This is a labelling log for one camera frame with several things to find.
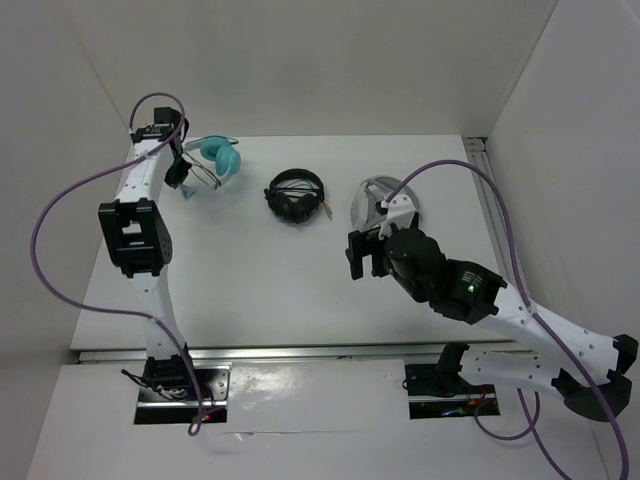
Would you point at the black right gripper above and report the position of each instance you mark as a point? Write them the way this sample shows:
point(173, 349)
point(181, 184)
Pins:
point(362, 243)

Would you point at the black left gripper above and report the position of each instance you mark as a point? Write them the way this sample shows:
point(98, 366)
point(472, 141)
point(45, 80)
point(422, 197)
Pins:
point(176, 177)

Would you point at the teal cat-ear headphones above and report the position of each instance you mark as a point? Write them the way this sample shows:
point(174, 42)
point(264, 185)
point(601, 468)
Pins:
point(214, 161)

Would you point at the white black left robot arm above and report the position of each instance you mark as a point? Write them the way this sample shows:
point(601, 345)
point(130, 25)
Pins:
point(140, 245)

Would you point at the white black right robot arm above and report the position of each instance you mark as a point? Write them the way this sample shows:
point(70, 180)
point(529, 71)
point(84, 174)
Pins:
point(585, 370)

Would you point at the grey white headphones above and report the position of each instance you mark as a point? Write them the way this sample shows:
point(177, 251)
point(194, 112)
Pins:
point(364, 212)

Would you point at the black headphones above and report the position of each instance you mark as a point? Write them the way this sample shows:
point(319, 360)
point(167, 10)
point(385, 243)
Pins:
point(295, 195)

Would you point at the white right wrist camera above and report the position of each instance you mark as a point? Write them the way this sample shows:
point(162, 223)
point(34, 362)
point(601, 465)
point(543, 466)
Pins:
point(398, 213)

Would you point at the aluminium front rail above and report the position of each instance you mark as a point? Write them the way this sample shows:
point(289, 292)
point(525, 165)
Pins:
point(296, 353)

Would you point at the aluminium side rail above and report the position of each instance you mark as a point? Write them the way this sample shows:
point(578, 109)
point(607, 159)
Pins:
point(477, 155)

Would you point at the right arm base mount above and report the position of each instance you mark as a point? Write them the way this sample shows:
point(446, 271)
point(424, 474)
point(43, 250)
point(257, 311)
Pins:
point(431, 397)

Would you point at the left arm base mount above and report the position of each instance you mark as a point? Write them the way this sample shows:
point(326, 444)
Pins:
point(180, 405)

